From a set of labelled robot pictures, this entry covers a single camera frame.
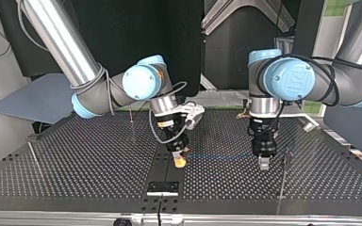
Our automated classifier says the black cable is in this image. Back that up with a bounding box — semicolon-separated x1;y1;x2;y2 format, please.
147;81;190;145
255;53;362;107

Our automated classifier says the connector holder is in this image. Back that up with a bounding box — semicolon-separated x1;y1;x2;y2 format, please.
146;181;180;198

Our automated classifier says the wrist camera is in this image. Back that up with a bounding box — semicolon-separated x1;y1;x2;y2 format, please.
236;99;253;121
180;101;206;131

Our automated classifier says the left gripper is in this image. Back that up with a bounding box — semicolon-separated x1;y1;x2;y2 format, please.
247;117;280;171

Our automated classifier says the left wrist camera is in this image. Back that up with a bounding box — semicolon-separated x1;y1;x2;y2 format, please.
236;99;253;121

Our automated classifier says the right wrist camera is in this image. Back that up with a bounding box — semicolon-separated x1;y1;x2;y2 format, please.
180;101;206;131

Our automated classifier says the silver metal frame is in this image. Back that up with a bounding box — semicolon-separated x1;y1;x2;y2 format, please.
200;0;297;36

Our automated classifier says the grey board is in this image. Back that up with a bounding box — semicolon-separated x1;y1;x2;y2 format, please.
0;73;77;125

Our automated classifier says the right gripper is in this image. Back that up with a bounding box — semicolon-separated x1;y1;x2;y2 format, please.
153;111;190;170

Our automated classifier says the black panel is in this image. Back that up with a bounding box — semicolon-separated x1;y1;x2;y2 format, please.
0;0;206;99

